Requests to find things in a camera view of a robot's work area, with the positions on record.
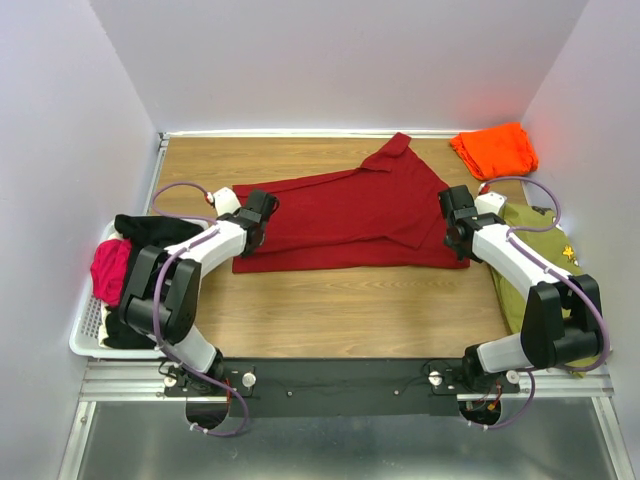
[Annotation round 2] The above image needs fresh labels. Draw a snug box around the folded orange t shirt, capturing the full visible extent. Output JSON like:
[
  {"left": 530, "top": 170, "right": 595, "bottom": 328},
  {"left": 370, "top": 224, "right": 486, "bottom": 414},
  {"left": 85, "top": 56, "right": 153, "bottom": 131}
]
[{"left": 450, "top": 122, "right": 539, "bottom": 181}]

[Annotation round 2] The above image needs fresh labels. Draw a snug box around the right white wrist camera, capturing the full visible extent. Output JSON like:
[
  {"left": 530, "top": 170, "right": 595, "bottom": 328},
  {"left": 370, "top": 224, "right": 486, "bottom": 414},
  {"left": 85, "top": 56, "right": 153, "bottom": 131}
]
[{"left": 474, "top": 184, "right": 507, "bottom": 216}]

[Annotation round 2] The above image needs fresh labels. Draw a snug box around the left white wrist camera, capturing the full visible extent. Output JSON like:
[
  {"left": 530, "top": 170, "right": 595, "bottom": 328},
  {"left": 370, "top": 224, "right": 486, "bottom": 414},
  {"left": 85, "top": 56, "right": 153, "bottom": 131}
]
[{"left": 205, "top": 187, "right": 241, "bottom": 217}]

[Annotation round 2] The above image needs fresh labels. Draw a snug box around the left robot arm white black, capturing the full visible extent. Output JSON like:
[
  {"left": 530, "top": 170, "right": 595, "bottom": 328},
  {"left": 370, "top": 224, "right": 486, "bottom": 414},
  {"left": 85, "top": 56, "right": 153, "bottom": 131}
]
[{"left": 119, "top": 188, "right": 280, "bottom": 395}]

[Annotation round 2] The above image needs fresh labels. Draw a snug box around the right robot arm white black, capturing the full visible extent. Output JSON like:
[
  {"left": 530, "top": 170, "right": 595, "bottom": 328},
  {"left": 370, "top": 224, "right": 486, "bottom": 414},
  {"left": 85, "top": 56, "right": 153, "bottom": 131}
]
[{"left": 438, "top": 185, "right": 611, "bottom": 392}]

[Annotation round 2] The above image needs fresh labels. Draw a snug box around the olive green t shirt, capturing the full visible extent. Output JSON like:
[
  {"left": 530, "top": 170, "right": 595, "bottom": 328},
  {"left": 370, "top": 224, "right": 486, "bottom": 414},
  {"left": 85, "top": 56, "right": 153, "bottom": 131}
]
[{"left": 487, "top": 201, "right": 612, "bottom": 380}]

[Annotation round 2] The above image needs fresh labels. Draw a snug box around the pink garment in basket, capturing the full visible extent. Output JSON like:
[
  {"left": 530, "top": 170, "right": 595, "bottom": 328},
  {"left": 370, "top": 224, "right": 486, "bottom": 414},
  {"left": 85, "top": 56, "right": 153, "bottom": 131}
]
[{"left": 90, "top": 238, "right": 132, "bottom": 307}]

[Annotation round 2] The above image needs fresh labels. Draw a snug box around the black garment in basket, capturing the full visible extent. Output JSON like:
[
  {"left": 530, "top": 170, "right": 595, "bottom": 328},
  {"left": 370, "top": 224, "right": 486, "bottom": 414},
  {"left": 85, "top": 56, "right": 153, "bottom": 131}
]
[{"left": 102, "top": 214, "right": 204, "bottom": 350}]

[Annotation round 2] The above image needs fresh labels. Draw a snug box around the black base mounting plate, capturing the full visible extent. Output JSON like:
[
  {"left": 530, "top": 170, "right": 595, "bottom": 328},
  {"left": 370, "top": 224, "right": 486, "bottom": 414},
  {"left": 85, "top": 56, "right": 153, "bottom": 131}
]
[{"left": 164, "top": 355, "right": 521, "bottom": 420}]

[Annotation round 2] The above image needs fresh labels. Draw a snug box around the dark red t shirt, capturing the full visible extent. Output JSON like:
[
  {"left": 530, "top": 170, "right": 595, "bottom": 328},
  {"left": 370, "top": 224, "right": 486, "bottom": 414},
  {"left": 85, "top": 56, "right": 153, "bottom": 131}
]
[{"left": 232, "top": 133, "right": 470, "bottom": 274}]

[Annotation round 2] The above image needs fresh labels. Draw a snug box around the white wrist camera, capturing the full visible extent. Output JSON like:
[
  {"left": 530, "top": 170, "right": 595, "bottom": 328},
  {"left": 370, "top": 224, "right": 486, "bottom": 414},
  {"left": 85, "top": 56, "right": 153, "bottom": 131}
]
[
  {"left": 474, "top": 184, "right": 507, "bottom": 216},
  {"left": 205, "top": 187, "right": 241, "bottom": 217}
]

